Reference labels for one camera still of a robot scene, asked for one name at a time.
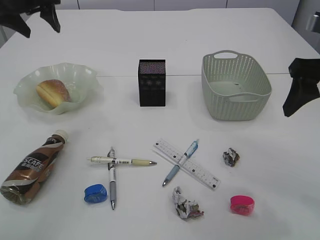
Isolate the clear plastic ruler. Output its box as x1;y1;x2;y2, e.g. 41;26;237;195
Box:
153;139;221;191

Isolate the small paper ball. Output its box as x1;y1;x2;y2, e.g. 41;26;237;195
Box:
222;147;240;167

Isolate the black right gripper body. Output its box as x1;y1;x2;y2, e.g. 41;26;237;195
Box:
288;58;320;84

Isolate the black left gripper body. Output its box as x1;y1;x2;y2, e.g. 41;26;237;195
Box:
0;0;61;15

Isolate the white beige-grip pen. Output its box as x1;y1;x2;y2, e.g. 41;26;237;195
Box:
87;156;157;166

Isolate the green wavy glass plate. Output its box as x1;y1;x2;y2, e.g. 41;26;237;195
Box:
13;62;103;115

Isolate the blue clip pen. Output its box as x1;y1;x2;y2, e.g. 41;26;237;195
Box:
162;139;199;187

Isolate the golden bread roll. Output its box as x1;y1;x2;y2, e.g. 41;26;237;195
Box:
36;79;72;108

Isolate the blue pencil sharpener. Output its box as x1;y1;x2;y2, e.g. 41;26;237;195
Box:
83;184;108;204

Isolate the black mesh pen holder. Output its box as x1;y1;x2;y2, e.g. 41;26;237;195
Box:
137;59;166;107

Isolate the brown coffee bottle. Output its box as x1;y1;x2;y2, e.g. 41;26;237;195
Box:
0;129;68;205

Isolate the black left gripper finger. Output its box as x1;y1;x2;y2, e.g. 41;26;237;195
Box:
0;11;31;38
40;4;61;33

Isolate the white grey-grip pen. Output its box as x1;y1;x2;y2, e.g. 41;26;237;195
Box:
107;162;117;210

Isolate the pink pencil sharpener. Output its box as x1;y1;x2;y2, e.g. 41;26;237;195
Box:
230;195;255;216

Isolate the green plastic woven basket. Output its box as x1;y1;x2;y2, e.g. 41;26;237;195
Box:
201;50;272;121

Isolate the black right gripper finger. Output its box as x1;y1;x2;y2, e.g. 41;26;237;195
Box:
282;77;320;117

